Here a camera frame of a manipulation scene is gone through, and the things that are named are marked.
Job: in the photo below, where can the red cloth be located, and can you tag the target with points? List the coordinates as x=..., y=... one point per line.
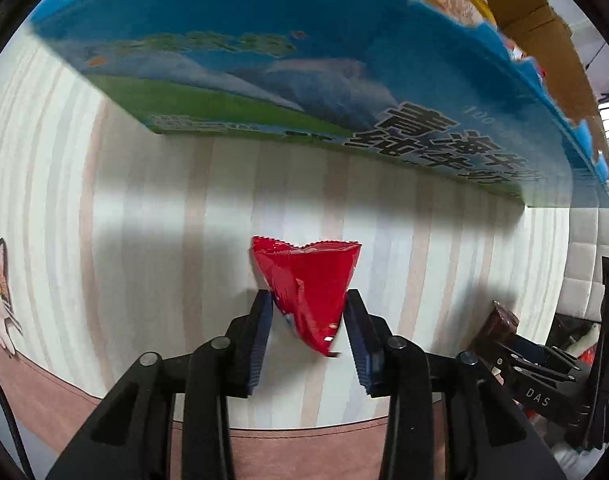
x=587, y=355

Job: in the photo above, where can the white plush toy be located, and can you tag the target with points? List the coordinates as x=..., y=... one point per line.
x=582, y=342

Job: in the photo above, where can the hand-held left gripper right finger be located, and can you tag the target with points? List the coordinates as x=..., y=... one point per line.
x=362, y=345

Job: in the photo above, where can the printed cardboard box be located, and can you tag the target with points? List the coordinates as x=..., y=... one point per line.
x=284, y=50

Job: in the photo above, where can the red snack packet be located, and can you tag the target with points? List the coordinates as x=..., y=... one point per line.
x=309, y=285

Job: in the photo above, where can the striped cat print blanket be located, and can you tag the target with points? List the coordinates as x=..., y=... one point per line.
x=159, y=220

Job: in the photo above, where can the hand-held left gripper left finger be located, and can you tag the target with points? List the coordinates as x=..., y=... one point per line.
x=257, y=345

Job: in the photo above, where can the white quilted sofa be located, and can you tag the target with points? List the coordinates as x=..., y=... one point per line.
x=589, y=250

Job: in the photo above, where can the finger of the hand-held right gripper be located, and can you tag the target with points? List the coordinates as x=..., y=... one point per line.
x=539, y=347
x=509, y=360

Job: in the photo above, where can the brown snack packet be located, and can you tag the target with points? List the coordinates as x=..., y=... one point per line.
x=499, y=322

